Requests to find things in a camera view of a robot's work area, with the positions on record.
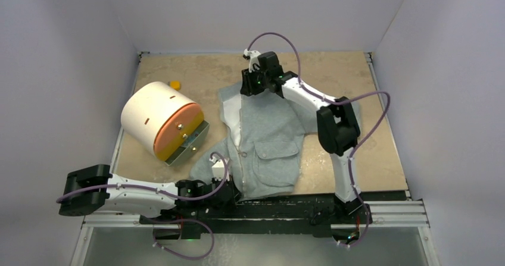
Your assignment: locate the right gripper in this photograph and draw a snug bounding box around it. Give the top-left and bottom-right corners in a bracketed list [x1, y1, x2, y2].
[241, 66, 270, 97]

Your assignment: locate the grey zip jacket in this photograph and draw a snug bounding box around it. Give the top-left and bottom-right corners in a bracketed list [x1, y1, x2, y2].
[190, 83, 317, 200]

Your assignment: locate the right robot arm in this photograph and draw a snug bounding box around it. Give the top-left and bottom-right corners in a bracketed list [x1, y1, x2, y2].
[241, 49, 363, 223]

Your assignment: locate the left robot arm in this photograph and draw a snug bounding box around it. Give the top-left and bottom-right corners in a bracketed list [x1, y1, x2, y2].
[57, 164, 241, 224]

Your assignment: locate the small yellow object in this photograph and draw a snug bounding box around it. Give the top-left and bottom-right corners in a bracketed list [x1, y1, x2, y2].
[169, 81, 182, 90]

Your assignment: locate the white and orange cylinder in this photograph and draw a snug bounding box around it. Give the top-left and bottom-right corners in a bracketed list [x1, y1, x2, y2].
[120, 82, 204, 161]

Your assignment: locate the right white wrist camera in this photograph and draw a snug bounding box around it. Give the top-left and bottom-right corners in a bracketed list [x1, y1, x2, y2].
[242, 49, 261, 73]

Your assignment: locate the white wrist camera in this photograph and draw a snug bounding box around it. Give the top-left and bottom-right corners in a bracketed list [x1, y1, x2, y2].
[210, 157, 227, 180]
[242, 49, 261, 73]

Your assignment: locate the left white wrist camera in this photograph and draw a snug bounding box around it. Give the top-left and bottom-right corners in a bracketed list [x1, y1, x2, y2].
[210, 157, 227, 180]

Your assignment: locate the grey metal bracket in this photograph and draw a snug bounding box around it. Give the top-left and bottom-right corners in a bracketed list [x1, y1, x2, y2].
[165, 120, 210, 167]

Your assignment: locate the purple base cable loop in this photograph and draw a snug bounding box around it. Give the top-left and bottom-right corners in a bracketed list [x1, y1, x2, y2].
[152, 218, 216, 261]

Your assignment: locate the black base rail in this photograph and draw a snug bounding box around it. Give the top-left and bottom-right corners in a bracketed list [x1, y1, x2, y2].
[139, 193, 373, 241]

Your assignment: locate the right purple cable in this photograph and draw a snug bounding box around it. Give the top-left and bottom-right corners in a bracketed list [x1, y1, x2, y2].
[246, 32, 391, 202]

